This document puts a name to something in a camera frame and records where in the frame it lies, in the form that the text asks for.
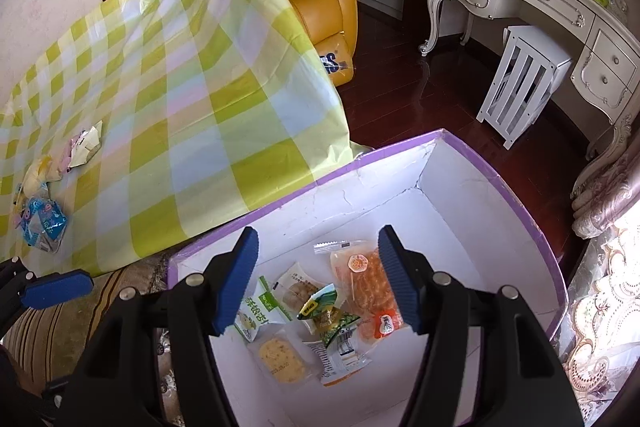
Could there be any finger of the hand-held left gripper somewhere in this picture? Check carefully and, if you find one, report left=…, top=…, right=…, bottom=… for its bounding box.
left=0, top=257, right=36, bottom=293
left=0, top=271, right=94, bottom=338

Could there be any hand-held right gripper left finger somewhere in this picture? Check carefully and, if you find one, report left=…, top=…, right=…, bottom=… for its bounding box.
left=62, top=227, right=261, bottom=427

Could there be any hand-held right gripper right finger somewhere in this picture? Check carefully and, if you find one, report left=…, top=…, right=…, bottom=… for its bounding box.
left=377, top=224, right=586, bottom=427

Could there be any orange label bread packet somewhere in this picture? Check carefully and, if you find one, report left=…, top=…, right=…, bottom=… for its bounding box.
left=314, top=239, right=407, bottom=348

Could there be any green white cake packet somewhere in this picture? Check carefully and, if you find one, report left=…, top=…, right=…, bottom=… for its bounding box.
left=234, top=276, right=321, bottom=384

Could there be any white nut snack packet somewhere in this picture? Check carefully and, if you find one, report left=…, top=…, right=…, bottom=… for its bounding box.
left=274, top=262, right=321, bottom=313

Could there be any yellow green snack packet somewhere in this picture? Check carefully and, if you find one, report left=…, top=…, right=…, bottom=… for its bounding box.
left=302, top=307, right=375, bottom=388

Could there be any white green striped packet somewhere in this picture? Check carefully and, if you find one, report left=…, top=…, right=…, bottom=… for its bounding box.
left=297, top=283, right=343, bottom=323

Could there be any purple white cardboard box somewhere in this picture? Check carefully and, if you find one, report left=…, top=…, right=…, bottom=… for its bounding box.
left=166, top=129, right=570, bottom=427

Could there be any striped brown towel blanket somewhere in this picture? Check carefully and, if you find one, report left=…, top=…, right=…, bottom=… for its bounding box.
left=0, top=252, right=181, bottom=427

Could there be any round pale bun packet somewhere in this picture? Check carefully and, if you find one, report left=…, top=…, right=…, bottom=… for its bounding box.
left=22, top=157, right=53, bottom=185

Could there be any pink snack packet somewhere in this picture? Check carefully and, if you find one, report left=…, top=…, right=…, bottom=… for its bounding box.
left=59, top=134, right=83, bottom=172

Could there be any white folded snack packet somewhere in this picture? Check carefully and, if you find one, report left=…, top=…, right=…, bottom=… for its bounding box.
left=67, top=121, right=104, bottom=168

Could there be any green checked tablecloth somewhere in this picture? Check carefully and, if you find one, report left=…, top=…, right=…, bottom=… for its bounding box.
left=0, top=0, right=371, bottom=275

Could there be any silver lace bedspread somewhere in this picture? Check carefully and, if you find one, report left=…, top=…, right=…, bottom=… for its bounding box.
left=555, top=207, right=640, bottom=413

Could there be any pink patterned curtain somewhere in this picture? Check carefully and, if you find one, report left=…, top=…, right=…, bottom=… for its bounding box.
left=570, top=117, right=640, bottom=238

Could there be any white slatted stool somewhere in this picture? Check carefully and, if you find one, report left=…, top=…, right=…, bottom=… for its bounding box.
left=476, top=26, right=573, bottom=150

